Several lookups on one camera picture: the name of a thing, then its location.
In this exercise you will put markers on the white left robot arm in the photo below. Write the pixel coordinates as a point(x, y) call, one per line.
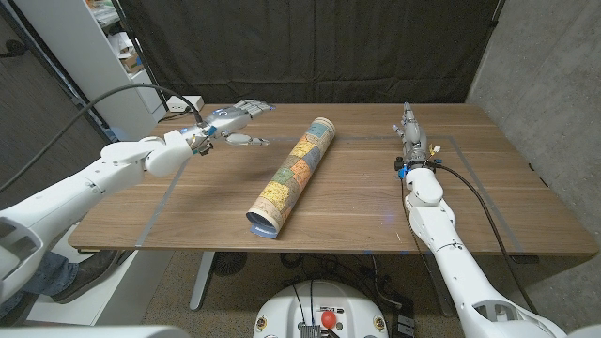
point(70, 197)

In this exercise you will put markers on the small cardboard box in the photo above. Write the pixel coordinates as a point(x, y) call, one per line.
point(131, 63)

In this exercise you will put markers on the white power box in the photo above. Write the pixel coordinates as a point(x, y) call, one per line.
point(180, 104)

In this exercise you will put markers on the colourful paper map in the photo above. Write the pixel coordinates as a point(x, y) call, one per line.
point(291, 178)

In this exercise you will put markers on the black power strip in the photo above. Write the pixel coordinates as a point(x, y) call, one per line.
point(404, 324)

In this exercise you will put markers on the person's blue jeans leg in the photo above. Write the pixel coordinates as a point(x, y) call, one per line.
point(51, 277)

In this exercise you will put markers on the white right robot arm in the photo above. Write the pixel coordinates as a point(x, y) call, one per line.
point(441, 235)

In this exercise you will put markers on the white shelf cabinet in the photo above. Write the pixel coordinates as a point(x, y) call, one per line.
point(89, 61)

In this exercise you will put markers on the grey table leg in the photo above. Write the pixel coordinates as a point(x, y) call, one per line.
point(202, 281)

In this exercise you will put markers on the black backdrop curtain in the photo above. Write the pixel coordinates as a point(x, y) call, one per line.
point(305, 47)

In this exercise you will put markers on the red emergency stop button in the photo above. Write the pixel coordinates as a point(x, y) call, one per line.
point(328, 319)

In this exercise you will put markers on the person's brown shoe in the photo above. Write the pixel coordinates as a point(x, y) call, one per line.
point(89, 272)

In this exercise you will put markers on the black round fan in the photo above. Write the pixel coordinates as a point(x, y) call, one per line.
point(230, 263)

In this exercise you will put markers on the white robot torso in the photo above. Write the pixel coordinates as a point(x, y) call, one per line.
point(291, 310)

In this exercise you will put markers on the black backdrop stand pole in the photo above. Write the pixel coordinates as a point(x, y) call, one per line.
point(141, 56)

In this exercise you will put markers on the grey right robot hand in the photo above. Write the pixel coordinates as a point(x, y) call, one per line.
point(414, 138)

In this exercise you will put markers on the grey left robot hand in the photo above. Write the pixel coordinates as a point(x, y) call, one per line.
point(230, 119)

